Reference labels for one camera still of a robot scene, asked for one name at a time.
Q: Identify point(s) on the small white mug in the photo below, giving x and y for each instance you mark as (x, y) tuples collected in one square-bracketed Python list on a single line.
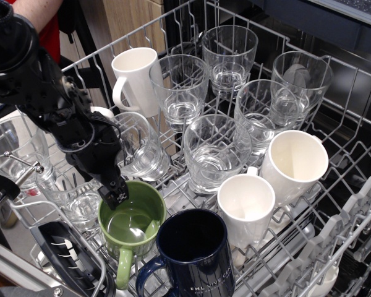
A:
[(246, 203)]

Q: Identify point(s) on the clear glass front left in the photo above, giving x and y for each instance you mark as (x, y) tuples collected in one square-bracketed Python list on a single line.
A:
[(78, 199)]

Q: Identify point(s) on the green ceramic mug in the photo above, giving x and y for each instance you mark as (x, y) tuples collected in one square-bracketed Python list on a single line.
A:
[(129, 230)]

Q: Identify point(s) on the grey wire dishwasher rack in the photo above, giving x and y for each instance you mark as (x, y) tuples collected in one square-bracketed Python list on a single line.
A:
[(342, 121)]

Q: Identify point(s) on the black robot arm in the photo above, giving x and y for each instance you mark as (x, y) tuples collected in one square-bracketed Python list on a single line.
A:
[(19, 43)]

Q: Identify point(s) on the tall white mug with handle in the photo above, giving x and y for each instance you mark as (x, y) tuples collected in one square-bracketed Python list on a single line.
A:
[(136, 71)]

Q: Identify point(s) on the tilted clear glass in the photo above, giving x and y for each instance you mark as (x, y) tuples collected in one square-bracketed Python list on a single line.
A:
[(142, 155)]

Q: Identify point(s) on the person in red shirt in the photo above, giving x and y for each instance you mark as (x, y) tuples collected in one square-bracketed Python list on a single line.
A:
[(43, 14)]

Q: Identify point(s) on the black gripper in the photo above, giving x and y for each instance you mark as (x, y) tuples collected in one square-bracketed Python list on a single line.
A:
[(55, 104)]

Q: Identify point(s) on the large white cup right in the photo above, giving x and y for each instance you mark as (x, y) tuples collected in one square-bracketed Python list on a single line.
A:
[(294, 161)]

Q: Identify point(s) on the clear glass centre back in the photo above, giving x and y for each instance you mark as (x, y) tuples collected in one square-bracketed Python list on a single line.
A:
[(180, 83)]

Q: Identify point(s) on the clear glass back right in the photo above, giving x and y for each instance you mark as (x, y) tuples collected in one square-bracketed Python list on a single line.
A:
[(307, 76)]

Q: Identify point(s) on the black plastic rack handle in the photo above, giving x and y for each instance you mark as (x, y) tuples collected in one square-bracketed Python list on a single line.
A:
[(70, 259)]

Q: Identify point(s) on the white mug left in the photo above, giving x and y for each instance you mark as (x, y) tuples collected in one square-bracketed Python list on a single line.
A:
[(107, 113)]

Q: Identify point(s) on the clear glass far left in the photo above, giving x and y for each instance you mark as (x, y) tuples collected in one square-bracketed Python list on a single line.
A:
[(23, 143)]

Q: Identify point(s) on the clear glass right middle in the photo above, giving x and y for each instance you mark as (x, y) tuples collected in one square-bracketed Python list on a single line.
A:
[(265, 108)]

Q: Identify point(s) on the dark blue printed mug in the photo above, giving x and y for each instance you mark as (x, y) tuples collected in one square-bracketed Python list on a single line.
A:
[(194, 251)]

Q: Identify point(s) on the clear glass back top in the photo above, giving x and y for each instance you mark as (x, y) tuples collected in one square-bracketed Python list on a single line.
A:
[(229, 51)]

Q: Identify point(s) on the black clamp with metal screw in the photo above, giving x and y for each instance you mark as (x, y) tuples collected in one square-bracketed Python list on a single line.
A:
[(11, 189)]

